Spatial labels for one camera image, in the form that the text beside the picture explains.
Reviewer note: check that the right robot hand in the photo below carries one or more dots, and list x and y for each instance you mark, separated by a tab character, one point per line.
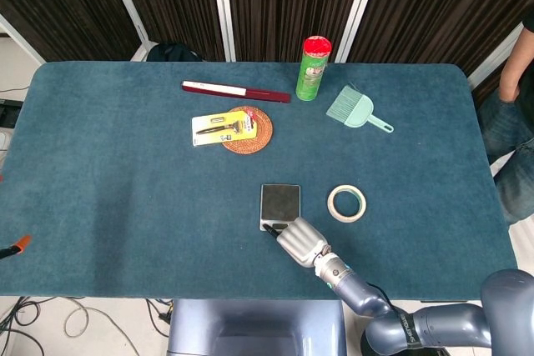
302	241

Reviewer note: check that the small digital scale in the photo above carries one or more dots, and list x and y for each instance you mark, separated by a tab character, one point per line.
280	204

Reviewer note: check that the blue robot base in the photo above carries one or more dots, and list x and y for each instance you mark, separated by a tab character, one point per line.
250	327

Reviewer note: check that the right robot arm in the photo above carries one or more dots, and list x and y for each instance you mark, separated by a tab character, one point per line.
442	322

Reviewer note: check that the masking tape roll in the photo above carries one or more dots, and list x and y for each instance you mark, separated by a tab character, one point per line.
331	210

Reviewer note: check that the mint green hand brush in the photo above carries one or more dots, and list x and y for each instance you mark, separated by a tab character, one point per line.
359	112

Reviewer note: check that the orange woven coaster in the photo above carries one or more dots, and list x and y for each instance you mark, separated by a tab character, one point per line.
260	137

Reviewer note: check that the razor in yellow package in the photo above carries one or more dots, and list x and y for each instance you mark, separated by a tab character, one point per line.
217	128

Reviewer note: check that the green can with red lid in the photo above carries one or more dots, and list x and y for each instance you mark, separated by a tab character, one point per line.
310	76

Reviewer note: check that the blue table mat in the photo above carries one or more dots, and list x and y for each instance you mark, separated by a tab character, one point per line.
125	189

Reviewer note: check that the person in jeans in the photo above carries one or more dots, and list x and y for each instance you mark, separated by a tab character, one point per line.
517	189

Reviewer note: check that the black bag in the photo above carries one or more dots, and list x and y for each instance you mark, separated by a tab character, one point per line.
171	52

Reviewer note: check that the black floor box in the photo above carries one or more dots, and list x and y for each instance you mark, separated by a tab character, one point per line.
8	114

